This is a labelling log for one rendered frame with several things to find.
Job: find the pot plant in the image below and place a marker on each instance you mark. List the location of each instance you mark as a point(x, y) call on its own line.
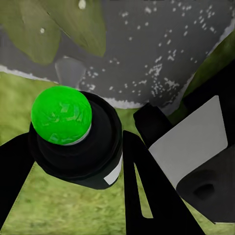
point(34, 26)

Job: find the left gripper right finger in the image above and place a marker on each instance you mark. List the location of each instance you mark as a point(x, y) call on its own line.
point(170, 215)

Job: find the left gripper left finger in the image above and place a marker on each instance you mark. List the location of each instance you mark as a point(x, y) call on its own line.
point(16, 161)

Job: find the insectifuge atomizer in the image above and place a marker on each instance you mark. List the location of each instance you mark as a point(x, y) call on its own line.
point(74, 135)

